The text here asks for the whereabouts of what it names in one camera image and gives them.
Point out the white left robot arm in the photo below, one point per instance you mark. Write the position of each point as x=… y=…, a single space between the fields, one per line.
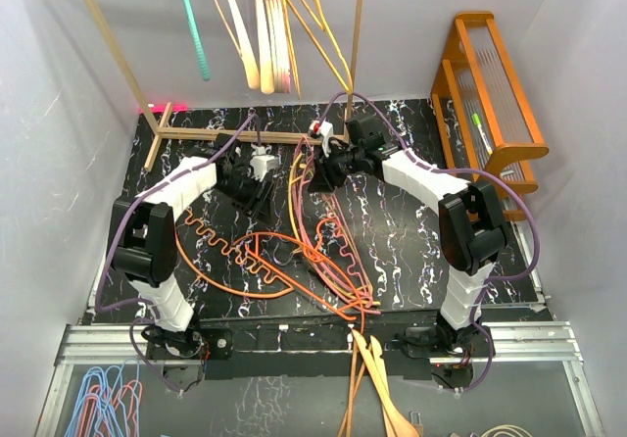
x=142 y=234

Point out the blue wire hangers pile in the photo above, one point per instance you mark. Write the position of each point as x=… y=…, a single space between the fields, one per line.
x=108 y=402

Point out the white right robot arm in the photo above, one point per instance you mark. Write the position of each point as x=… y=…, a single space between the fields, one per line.
x=471 y=224

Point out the pink tape strip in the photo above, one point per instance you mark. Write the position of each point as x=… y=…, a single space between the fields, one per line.
x=162 y=108

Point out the wooden hangers on floor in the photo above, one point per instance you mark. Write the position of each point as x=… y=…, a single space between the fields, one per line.
x=368 y=360

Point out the orange wavy wire hanger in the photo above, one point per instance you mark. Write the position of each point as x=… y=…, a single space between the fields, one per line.
x=245 y=275

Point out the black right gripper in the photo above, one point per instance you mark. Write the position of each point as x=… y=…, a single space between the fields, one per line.
x=325 y=178

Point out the orange wooden shelf rack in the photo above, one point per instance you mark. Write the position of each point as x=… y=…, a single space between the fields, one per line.
x=476 y=75

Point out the pink plastic hanger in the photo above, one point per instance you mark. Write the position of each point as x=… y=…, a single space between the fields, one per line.
x=284 y=51
x=277 y=42

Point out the yellow velvet hanger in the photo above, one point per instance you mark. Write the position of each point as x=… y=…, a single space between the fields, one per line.
x=291 y=49
x=315 y=11

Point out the teal thin hanger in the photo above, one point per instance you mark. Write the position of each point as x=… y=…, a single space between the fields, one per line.
x=197 y=41

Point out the green white marker pen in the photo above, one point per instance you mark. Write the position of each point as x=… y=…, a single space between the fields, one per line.
x=482 y=134

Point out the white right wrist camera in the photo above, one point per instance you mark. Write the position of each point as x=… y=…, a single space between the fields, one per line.
x=323 y=132

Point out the wooden clothes rack frame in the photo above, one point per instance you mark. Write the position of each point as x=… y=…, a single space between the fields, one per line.
x=159 y=122

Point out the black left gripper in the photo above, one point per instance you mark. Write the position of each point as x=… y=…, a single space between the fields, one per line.
x=257 y=208

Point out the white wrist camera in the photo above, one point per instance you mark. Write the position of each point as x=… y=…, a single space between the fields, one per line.
x=323 y=132
x=262 y=162

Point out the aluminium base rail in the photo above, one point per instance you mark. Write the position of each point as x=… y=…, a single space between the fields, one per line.
x=534 y=341

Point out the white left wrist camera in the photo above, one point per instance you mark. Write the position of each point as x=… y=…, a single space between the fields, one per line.
x=262 y=162

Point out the orange thin hanger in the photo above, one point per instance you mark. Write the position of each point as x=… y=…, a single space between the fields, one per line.
x=302 y=268

